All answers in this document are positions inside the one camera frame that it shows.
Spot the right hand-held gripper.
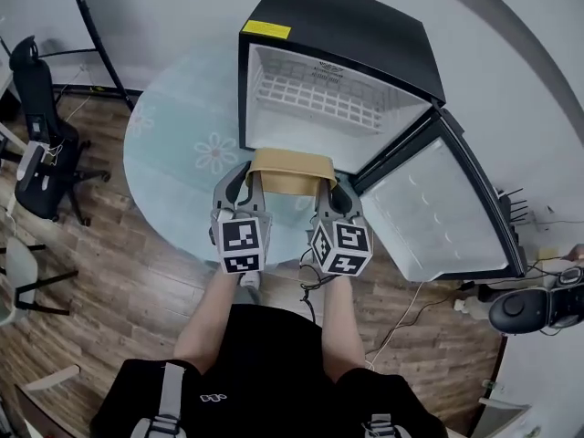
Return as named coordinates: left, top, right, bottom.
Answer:
left=308, top=179, right=375, bottom=276

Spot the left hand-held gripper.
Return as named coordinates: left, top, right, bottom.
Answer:
left=208, top=161, right=274, bottom=276

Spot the tan paper container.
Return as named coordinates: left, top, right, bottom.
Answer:
left=245, top=147, right=339, bottom=197

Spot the black mini fridge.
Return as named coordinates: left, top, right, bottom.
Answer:
left=237, top=0, right=528, bottom=283

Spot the person's right forearm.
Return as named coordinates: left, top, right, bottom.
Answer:
left=318, top=275, right=369, bottom=383

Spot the person's left forearm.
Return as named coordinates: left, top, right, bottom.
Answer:
left=172, top=269, right=241, bottom=374

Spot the round flower-print glass table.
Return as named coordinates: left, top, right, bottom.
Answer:
left=121, top=47, right=380, bottom=271

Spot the black router with antennas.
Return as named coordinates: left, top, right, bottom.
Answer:
left=494, top=188, right=531, bottom=228

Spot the person's black shirt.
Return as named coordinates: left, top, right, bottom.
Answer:
left=89, top=303, right=449, bottom=438

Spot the curved black stand pole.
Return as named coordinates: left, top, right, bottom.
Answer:
left=67, top=0, right=139, bottom=112

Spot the black office chair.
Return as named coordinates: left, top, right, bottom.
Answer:
left=8, top=35, right=111, bottom=227

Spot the black round device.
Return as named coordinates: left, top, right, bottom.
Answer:
left=487, top=266, right=584, bottom=337

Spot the white chair with black legs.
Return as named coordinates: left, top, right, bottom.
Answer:
left=0, top=235, right=79, bottom=329

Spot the light wooden board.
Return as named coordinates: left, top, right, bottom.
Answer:
left=22, top=364, right=81, bottom=392

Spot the black cable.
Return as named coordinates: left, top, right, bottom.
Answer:
left=297, top=252, right=339, bottom=324

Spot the white cable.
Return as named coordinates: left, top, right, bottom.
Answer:
left=363, top=280, right=424, bottom=370

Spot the white device with cables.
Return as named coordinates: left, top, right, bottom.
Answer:
left=16, top=141, right=63, bottom=192

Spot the grey harness strap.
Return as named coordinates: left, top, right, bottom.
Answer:
left=130, top=361, right=189, bottom=438
left=361, top=412, right=414, bottom=438

